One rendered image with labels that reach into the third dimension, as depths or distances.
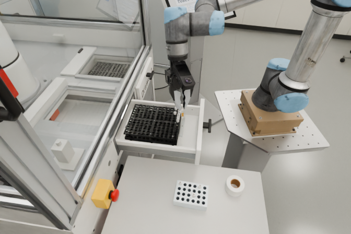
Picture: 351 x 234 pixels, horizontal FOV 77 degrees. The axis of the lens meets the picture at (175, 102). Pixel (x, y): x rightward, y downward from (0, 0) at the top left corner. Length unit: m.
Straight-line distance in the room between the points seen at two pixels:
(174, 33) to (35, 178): 0.54
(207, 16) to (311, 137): 0.80
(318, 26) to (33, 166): 0.83
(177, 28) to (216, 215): 0.67
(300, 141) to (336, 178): 1.03
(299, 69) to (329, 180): 1.41
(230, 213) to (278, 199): 1.01
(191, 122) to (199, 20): 0.49
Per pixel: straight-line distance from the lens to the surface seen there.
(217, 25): 0.74
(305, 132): 1.28
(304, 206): 1.97
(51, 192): 0.61
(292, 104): 0.95
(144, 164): 1.01
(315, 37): 0.84
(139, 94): 1.12
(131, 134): 0.94
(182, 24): 0.74
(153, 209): 0.92
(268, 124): 1.12
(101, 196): 0.81
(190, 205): 0.89
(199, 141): 0.87
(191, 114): 1.08
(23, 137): 0.50
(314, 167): 2.19
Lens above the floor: 1.62
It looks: 43 degrees down
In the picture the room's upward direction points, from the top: straight up
